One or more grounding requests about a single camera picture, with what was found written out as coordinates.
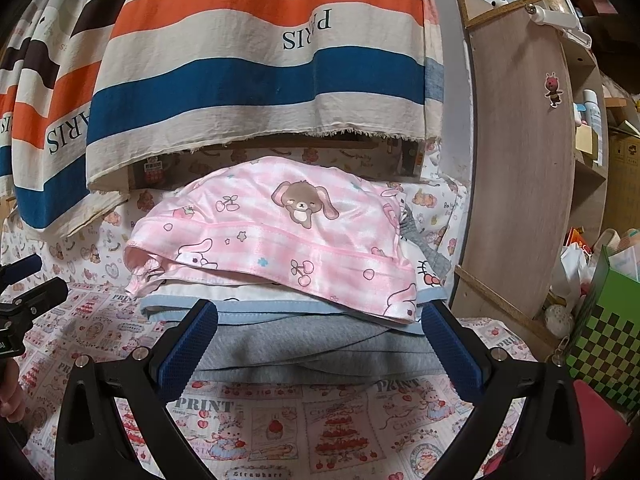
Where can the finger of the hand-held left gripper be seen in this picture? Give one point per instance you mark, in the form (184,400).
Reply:
(25,265)
(42,294)

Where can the white plastic bag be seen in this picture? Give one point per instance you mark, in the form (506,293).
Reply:
(575,270)

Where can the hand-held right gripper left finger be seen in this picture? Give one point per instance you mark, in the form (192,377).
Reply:
(187,355)

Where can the white bottle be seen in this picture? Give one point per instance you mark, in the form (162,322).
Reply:
(595,125)

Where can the cartoon sticker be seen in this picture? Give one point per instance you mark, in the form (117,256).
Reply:
(553,90)

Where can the strawberry print bed sheet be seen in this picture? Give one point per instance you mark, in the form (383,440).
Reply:
(325,425)

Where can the wooden cabinet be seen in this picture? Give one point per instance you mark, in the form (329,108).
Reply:
(510,160)

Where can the cardboard box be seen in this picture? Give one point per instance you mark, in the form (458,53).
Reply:
(625,185)

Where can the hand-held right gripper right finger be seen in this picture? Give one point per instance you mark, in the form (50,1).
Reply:
(452,355)

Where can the red fabric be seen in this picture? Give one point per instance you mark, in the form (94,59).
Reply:
(600,425)

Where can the white cartoon print garment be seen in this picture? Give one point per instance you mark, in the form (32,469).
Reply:
(210,294)

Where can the bear and heart print sheet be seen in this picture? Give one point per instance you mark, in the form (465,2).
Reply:
(105,255)

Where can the white plastic clamp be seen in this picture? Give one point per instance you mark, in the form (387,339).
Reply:
(557,22)

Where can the person's left hand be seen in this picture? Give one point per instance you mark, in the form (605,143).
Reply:
(10,395)

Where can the pink cartoon print pants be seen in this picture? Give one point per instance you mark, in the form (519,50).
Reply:
(250,210)

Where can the green checkered box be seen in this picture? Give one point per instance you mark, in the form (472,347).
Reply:
(610,340)

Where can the striped hanging curtain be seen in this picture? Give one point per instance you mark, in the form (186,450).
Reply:
(250,85)

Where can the grey folded garment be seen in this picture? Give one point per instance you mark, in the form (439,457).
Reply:
(300,345)

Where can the white dotted ball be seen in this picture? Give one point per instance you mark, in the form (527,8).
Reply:
(557,321)

